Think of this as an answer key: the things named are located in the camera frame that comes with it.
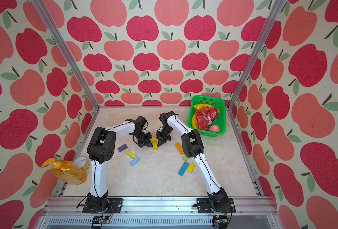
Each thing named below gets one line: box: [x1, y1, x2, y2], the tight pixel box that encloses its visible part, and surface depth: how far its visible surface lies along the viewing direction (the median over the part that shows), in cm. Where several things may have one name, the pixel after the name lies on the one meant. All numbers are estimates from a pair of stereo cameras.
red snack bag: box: [195, 105, 219, 131], surface depth 103 cm
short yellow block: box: [152, 141, 159, 151], surface depth 98 cm
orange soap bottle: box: [41, 158, 91, 186], surface depth 72 cm
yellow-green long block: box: [124, 148, 138, 159], surface depth 95 cm
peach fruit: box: [209, 124, 221, 133], surface depth 101 cm
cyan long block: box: [178, 161, 190, 177], surface depth 89 cm
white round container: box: [73, 156, 87, 168], surface depth 86 cm
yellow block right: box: [187, 162, 196, 174], surface depth 90 cm
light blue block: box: [129, 156, 140, 167], surface depth 92 cm
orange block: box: [174, 142, 185, 155], surface depth 98 cm
